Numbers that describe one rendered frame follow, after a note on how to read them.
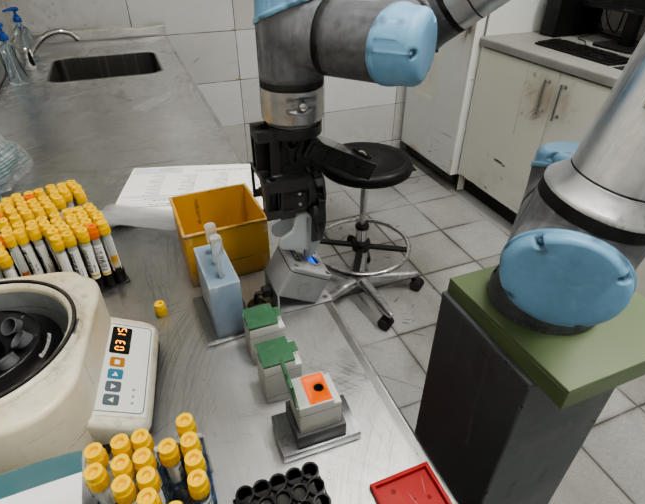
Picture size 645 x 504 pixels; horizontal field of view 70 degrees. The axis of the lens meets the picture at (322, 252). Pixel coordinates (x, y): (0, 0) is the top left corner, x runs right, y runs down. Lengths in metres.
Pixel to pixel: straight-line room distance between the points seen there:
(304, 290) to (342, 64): 0.33
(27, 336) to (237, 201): 0.41
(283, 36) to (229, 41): 2.29
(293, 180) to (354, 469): 0.34
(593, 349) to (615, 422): 1.22
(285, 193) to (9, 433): 0.37
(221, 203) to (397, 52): 0.47
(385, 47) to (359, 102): 2.69
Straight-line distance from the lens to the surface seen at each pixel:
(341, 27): 0.49
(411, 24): 0.47
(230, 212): 0.86
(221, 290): 0.61
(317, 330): 0.67
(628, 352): 0.71
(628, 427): 1.91
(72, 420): 0.54
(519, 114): 2.53
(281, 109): 0.55
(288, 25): 0.52
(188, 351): 0.67
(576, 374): 0.65
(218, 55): 2.81
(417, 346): 1.88
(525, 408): 0.71
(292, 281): 0.66
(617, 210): 0.47
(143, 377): 0.61
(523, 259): 0.47
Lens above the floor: 1.35
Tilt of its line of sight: 36 degrees down
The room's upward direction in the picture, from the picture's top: straight up
